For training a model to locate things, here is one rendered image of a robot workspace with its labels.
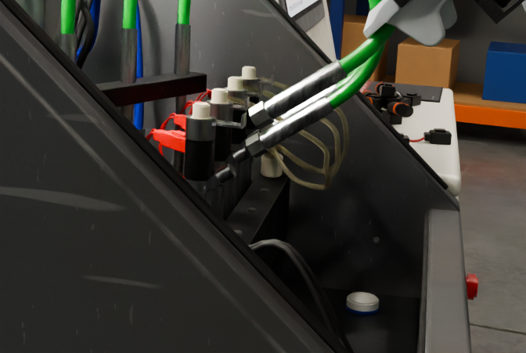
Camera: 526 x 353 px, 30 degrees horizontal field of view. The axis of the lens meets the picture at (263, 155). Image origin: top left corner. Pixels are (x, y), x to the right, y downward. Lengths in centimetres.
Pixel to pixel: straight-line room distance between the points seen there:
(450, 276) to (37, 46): 55
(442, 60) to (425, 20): 543
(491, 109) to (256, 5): 495
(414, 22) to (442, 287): 27
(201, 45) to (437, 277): 43
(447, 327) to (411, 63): 545
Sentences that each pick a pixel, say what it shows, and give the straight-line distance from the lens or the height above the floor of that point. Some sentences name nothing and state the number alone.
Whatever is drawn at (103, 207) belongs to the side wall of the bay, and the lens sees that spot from 57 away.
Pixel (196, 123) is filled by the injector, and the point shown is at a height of 110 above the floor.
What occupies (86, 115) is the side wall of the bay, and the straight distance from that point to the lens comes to 56.
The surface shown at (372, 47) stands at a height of 118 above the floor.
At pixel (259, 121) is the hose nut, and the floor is 111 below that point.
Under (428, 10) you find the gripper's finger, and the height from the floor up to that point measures 122.
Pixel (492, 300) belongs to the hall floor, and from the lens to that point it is 362.
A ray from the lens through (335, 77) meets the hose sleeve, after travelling 87.
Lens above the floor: 129
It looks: 14 degrees down
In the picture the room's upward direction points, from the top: 3 degrees clockwise
